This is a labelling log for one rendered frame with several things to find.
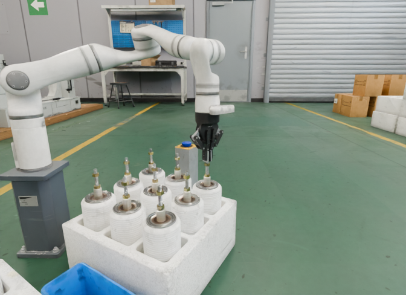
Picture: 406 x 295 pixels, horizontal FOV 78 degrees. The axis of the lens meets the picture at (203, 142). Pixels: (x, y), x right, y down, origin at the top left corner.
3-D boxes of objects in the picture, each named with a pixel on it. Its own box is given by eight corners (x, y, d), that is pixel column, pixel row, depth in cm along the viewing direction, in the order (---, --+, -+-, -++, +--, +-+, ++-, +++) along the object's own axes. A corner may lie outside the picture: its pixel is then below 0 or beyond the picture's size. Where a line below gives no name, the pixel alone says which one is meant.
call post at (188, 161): (176, 214, 112) (174, 147, 103) (185, 207, 117) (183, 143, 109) (190, 219, 108) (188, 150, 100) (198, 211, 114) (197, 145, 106)
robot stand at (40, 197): (16, 257, 85) (-3, 175, 77) (43, 231, 99) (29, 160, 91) (58, 258, 85) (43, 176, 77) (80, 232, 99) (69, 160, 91)
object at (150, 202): (176, 245, 81) (174, 194, 76) (146, 253, 77) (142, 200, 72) (168, 229, 89) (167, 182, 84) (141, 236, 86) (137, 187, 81)
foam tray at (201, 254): (69, 274, 78) (61, 223, 73) (153, 215, 111) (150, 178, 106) (170, 338, 59) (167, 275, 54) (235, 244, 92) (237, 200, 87)
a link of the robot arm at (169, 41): (194, 26, 77) (197, 54, 82) (145, 20, 93) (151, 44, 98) (171, 34, 72) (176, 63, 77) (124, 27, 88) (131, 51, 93)
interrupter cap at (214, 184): (222, 183, 84) (222, 181, 84) (212, 192, 78) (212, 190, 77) (202, 179, 87) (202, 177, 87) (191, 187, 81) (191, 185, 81)
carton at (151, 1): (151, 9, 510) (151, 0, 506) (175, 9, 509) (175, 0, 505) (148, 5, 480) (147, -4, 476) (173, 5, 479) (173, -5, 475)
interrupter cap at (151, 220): (139, 223, 62) (139, 220, 62) (160, 210, 68) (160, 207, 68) (162, 233, 58) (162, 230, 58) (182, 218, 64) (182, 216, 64)
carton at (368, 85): (380, 96, 355) (385, 74, 347) (364, 96, 355) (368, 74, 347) (367, 94, 384) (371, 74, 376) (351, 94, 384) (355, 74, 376)
